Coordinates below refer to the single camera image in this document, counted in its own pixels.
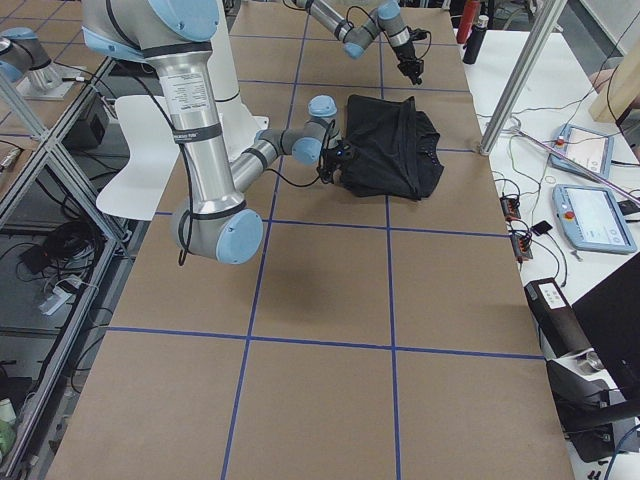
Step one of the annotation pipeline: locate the aluminium frame post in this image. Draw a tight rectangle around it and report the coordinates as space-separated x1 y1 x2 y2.
478 0 567 156

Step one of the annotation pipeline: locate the black printed t-shirt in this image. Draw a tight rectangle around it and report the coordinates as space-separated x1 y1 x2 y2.
340 94 444 201

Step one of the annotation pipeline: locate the black water bottle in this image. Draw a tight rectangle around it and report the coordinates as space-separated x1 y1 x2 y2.
462 15 489 65

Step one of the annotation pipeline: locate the blue teach pendant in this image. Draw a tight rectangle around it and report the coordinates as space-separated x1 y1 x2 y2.
549 124 614 178
552 184 637 254

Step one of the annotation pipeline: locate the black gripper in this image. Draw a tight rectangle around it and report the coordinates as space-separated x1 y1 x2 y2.
392 40 424 85

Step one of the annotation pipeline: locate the red bottle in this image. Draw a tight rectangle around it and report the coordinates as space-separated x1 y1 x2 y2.
456 0 480 45

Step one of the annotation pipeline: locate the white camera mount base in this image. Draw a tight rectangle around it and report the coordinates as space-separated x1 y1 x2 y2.
82 0 266 220

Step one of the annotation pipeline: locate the blue teach pendant far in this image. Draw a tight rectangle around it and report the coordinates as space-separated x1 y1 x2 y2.
549 124 614 178

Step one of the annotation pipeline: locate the black box with label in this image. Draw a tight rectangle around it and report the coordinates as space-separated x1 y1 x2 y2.
524 278 591 357

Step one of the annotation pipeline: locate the black monitor stand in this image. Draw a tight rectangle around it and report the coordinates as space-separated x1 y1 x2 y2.
547 256 639 463

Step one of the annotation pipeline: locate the blue teach pendant near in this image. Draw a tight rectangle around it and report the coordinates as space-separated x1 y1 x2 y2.
552 184 637 254

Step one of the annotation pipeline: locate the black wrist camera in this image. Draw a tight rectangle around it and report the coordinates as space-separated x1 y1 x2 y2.
316 140 357 184
409 28 432 42

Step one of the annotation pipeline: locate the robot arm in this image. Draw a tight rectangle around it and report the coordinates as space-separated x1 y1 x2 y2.
293 0 430 85
82 1 340 264

